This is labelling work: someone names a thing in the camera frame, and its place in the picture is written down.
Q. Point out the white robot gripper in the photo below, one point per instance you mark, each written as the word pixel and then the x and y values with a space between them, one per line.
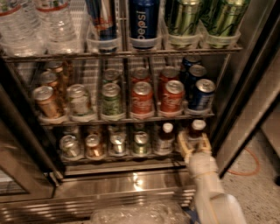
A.
pixel 201 164

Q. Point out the brown tea bottle white cap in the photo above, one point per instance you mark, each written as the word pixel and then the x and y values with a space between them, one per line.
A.
pixel 194 132

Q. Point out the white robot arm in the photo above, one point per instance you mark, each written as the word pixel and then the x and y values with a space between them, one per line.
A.
pixel 237 216

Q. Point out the brown tea bottle left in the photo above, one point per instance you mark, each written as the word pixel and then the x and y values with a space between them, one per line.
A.
pixel 165 139

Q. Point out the silver can bottom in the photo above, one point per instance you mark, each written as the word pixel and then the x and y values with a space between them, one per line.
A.
pixel 118 142

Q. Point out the stainless fridge door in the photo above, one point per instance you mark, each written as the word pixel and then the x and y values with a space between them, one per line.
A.
pixel 248 88

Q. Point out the gold can bottom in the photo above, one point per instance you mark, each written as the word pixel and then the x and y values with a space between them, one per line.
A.
pixel 94 148

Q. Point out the gold can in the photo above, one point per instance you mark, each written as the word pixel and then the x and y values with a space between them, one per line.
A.
pixel 61 68
pixel 48 102
pixel 51 79
pixel 94 148

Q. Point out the white green can bottom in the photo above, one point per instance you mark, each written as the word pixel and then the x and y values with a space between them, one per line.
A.
pixel 69 146

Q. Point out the white green can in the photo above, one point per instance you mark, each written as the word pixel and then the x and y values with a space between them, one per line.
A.
pixel 69 146
pixel 79 100

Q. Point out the left glass fridge door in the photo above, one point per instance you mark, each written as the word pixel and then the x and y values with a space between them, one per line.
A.
pixel 20 177

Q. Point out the clear water bottle right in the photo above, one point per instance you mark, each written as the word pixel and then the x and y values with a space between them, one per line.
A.
pixel 58 26

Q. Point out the clear water bottle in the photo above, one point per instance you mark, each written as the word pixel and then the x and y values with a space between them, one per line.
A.
pixel 58 26
pixel 17 35

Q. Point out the clear water bottle left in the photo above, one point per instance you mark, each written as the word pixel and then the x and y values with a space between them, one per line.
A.
pixel 17 35

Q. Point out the red coke can front right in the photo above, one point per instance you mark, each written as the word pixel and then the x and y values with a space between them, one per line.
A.
pixel 172 96

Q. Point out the red coke can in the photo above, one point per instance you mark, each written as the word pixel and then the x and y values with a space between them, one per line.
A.
pixel 172 96
pixel 142 97
pixel 168 73
pixel 140 74

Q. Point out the blue pepsi can front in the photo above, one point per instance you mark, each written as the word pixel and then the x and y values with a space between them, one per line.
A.
pixel 203 95

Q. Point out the blue pepsi can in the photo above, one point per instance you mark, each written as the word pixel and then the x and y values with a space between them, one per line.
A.
pixel 187 62
pixel 195 73
pixel 143 23
pixel 203 95

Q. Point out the red coke can front left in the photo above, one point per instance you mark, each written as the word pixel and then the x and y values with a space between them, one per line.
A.
pixel 142 97

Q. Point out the blue pepsi can middle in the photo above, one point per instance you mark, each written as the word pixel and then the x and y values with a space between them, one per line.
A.
pixel 195 73

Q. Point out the red coke can rear right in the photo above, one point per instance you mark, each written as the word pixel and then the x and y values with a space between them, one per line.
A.
pixel 168 73

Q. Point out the blue pepsi can rear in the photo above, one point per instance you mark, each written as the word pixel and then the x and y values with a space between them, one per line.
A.
pixel 187 62

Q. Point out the clear plastic bag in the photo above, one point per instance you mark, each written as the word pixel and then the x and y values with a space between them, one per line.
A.
pixel 152 213

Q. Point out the red coke can rear left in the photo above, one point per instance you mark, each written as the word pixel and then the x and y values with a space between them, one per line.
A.
pixel 140 74

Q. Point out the green can front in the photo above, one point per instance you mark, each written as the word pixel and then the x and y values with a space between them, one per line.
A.
pixel 111 99

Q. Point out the green can rear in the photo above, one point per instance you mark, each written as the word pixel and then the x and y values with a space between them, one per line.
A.
pixel 111 76

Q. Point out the green tall can left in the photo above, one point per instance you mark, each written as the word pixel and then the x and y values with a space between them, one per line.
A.
pixel 181 18

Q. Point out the green tall can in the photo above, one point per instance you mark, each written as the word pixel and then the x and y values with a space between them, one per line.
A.
pixel 222 17
pixel 181 18

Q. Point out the green tall can right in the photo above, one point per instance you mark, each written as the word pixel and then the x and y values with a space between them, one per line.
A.
pixel 222 17

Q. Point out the blue pepsi can top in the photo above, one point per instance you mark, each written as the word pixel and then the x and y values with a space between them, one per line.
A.
pixel 143 23

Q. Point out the gold can rear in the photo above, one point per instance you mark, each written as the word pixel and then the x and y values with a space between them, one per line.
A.
pixel 61 68

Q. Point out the gold can front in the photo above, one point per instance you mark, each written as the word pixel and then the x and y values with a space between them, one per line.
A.
pixel 48 102

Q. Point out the red bull can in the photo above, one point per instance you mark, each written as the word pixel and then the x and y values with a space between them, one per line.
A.
pixel 101 33

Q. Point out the gold can middle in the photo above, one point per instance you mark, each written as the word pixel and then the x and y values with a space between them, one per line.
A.
pixel 51 79

